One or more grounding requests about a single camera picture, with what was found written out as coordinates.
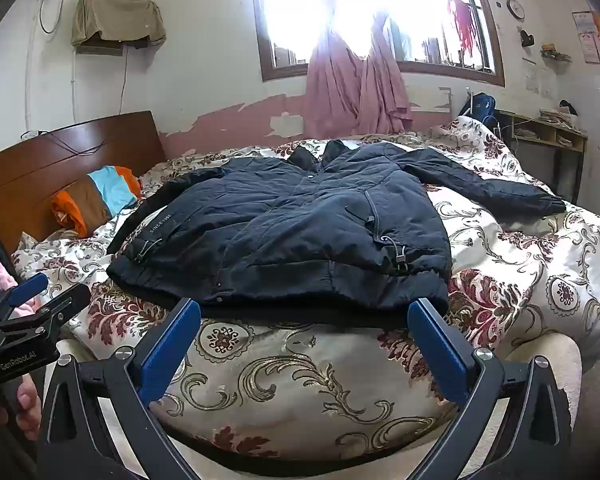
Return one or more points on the orange blue brown striped pillow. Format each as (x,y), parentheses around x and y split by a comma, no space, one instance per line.
(105,190)

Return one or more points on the small cluttered wall shelf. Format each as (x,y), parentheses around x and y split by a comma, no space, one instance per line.
(555,53)

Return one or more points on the wooden wall shelf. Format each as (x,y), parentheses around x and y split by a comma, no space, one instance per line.
(100,49)

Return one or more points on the wooden shelf desk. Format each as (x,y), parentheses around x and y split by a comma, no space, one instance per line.
(550,135)

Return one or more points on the dark navy padded jacket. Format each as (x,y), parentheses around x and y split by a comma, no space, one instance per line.
(280,230)

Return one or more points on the pink curtain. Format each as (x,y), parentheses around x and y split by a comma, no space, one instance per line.
(385,85)
(330,90)

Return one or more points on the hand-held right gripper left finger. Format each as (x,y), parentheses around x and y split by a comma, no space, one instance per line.
(170,345)

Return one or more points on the round wall clock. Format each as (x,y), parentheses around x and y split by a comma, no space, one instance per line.
(516,8)

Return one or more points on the blue backpack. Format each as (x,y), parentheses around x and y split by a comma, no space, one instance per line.
(480,105)

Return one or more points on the person's left hand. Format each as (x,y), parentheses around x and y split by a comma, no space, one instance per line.
(30,410)

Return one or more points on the white fleece sheet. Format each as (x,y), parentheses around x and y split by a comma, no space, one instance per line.
(567,360)

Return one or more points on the floral patterned quilt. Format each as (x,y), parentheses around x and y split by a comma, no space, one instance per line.
(305,370)

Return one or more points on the brown framed window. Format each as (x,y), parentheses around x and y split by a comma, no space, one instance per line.
(280,73)

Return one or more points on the wall posters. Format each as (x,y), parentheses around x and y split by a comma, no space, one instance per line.
(592,35)

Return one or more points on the red hanging clothes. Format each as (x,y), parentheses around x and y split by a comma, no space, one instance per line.
(462,20)

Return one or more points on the brown wooden headboard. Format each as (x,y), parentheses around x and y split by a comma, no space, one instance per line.
(55,160)

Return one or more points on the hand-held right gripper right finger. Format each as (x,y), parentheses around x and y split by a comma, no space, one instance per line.
(437,345)

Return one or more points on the cloth-covered air conditioner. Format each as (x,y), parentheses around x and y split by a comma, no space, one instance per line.
(115,15)

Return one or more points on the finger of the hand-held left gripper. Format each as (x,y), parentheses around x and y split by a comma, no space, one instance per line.
(27,287)
(67,302)

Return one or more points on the black wall object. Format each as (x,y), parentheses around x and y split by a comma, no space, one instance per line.
(526,38)

